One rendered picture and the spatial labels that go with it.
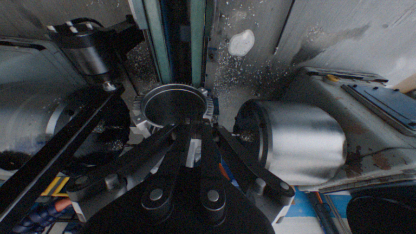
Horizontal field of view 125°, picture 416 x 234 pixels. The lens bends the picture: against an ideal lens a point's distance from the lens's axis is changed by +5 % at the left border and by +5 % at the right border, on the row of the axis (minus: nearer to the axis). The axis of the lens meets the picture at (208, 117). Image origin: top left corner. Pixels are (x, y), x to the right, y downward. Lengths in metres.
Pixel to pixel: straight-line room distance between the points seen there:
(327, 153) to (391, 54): 0.51
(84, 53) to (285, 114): 0.39
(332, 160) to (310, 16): 0.39
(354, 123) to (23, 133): 0.69
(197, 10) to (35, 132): 0.38
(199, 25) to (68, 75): 0.53
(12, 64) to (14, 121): 0.23
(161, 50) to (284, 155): 0.37
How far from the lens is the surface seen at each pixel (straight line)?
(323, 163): 0.36
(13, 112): 0.42
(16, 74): 0.60
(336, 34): 0.58
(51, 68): 0.64
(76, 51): 0.28
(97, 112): 0.28
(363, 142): 0.43
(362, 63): 0.73
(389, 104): 0.55
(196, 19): 0.31
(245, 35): 0.45
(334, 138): 0.37
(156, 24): 0.33
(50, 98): 0.39
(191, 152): 0.29
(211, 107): 0.29
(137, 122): 0.26
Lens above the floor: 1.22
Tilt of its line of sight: 41 degrees down
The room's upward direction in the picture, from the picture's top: 179 degrees counter-clockwise
